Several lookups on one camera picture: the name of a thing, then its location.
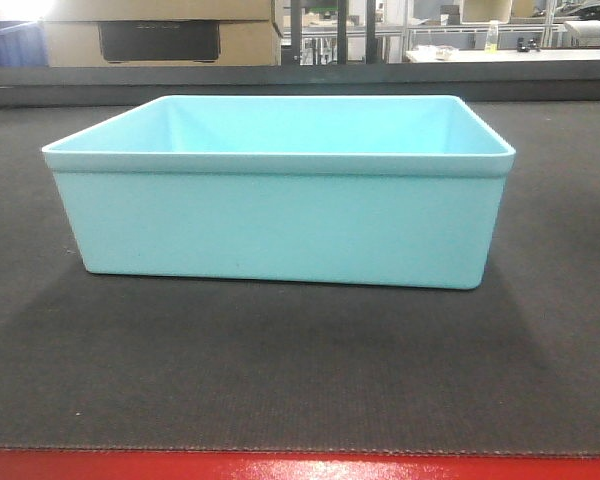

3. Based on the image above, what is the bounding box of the light blue plastic bin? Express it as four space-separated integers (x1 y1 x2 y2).
42 95 516 290

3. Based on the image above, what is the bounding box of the black conveyor belt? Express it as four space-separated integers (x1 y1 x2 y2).
0 101 600 456

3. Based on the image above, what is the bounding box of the white background table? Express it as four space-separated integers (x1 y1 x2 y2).
405 45 600 63

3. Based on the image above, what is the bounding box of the yellow plastic bottle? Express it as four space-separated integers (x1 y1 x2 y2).
484 20 499 54

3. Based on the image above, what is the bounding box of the cardboard box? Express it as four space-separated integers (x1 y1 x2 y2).
42 0 284 67

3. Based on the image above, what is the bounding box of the blue crate in background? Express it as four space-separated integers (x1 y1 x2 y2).
0 21 48 67

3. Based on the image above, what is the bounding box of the red conveyor frame edge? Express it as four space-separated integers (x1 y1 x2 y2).
0 450 600 479

